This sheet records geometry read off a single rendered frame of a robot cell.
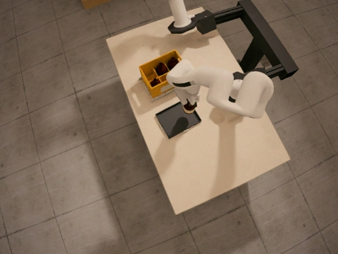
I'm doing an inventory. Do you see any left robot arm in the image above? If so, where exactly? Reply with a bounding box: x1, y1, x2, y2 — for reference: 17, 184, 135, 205
166, 59, 274, 119

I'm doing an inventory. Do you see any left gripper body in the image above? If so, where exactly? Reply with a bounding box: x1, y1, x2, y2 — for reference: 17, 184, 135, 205
188, 93, 200, 105

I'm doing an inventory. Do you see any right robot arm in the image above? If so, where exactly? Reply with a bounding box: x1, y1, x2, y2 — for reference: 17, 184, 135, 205
168, 0, 195, 28

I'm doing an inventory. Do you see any yellow plastic crate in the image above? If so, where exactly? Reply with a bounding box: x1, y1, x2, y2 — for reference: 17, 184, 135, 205
139, 49, 182, 98

